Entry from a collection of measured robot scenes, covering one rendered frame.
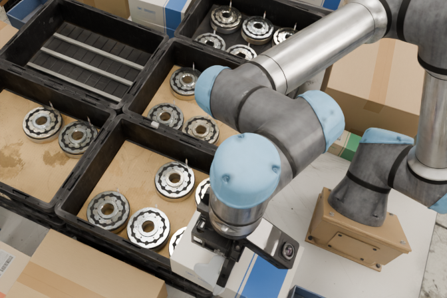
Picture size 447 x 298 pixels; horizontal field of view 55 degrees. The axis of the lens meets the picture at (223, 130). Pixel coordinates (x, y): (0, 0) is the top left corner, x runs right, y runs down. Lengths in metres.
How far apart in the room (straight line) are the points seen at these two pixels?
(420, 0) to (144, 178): 0.76
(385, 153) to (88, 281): 0.75
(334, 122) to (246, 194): 0.16
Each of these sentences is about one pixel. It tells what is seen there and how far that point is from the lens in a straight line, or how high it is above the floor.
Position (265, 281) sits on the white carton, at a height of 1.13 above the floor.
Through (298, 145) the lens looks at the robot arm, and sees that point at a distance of 0.50.
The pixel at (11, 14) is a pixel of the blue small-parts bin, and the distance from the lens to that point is 1.72.
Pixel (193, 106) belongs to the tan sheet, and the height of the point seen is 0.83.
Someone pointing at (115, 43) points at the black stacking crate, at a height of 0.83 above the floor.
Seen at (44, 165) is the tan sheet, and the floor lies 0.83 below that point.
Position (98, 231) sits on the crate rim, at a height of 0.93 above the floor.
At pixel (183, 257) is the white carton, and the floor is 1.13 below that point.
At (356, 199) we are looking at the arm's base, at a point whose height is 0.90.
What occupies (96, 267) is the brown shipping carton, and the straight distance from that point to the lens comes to 1.05.
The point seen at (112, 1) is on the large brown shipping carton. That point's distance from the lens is 1.65.
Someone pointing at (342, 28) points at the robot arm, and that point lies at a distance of 0.73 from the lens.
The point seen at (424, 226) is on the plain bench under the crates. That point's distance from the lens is 1.40.
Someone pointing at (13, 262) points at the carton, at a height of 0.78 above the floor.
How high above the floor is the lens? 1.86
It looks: 58 degrees down
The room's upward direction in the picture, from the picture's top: 7 degrees clockwise
